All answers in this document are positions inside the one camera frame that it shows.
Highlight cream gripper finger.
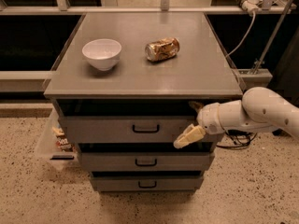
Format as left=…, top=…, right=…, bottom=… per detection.
left=174, top=124, right=206, bottom=148
left=189, top=101, right=204, bottom=112

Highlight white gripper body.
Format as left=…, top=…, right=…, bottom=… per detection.
left=197, top=103, right=224, bottom=134

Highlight grey top drawer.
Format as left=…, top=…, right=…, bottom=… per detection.
left=58, top=115, right=232, bottom=144

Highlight grey drawer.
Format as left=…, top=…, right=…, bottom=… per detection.
left=58, top=115, right=232, bottom=144
left=78, top=152, right=214, bottom=172
left=91, top=175, right=204, bottom=192

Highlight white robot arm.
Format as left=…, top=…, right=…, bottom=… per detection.
left=174, top=87, right=299, bottom=148

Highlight grey middle drawer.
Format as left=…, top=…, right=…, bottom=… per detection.
left=78, top=152, right=214, bottom=172

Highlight grey drawer cabinet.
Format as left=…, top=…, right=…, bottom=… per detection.
left=45, top=12, right=242, bottom=178

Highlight grey bottom drawer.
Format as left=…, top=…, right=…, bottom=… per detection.
left=91, top=175, right=204, bottom=192

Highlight crushed gold soda can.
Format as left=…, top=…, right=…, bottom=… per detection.
left=145, top=37, right=180, bottom=62

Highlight metal diagonal strut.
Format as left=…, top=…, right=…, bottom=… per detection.
left=249, top=0, right=293, bottom=75

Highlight white ceramic bowl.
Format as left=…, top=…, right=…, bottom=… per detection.
left=82, top=39, right=122, bottom=71

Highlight white power strip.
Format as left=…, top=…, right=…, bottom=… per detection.
left=235, top=0, right=262, bottom=13

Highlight clear plastic storage bin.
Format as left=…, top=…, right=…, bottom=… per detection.
left=35, top=110, right=78, bottom=170

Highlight black floor cables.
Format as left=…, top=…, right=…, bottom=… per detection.
left=216, top=129, right=259, bottom=150

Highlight white power cable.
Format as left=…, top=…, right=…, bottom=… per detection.
left=224, top=11, right=257, bottom=60

